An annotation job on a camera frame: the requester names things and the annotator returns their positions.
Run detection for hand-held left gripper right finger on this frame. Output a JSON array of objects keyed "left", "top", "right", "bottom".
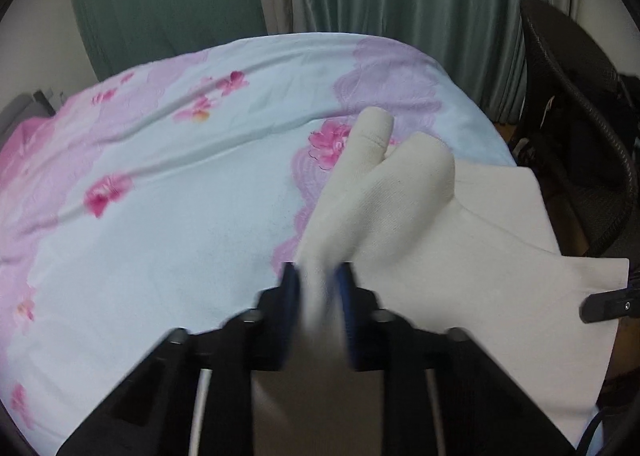
[{"left": 334, "top": 261, "right": 577, "bottom": 456}]

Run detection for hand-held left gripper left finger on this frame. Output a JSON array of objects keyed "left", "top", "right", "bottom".
[{"left": 56, "top": 261, "right": 304, "bottom": 456}]

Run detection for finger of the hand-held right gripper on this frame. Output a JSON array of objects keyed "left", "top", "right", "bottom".
[{"left": 580, "top": 286, "right": 640, "bottom": 325}]

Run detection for cream pants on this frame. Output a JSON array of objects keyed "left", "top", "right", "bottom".
[{"left": 250, "top": 107, "right": 631, "bottom": 456}]

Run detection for floral pink and blue quilt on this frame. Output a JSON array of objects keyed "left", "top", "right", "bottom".
[{"left": 0, "top": 31, "right": 516, "bottom": 456}]

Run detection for dark clothes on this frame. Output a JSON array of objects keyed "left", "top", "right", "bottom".
[{"left": 570, "top": 73, "right": 640, "bottom": 187}]

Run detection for black wicker chair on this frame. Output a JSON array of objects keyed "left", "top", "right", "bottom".
[{"left": 517, "top": 0, "right": 640, "bottom": 258}]

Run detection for grey padded headboard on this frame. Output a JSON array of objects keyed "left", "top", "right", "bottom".
[{"left": 0, "top": 90, "right": 57, "bottom": 149}]

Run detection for black cable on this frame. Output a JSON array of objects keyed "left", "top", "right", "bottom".
[{"left": 582, "top": 406, "right": 617, "bottom": 456}]

